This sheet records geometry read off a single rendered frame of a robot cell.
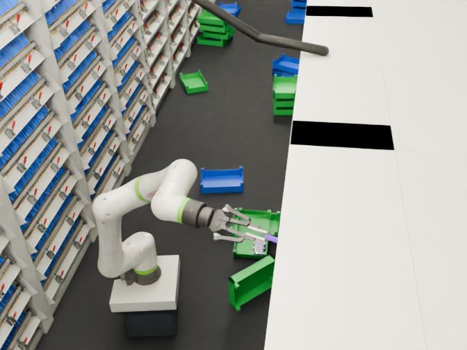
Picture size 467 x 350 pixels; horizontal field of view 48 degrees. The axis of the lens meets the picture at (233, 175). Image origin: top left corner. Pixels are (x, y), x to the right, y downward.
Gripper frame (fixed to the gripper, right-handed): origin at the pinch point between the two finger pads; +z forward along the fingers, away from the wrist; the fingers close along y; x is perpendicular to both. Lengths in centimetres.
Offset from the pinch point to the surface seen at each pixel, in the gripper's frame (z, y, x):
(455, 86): 47, -40, 51
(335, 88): 22, -30, 57
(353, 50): 20, -48, 43
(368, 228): 40, 4, 84
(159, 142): -159, -71, -202
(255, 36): -3, -41, 54
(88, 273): -123, 39, -117
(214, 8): -13, -43, 61
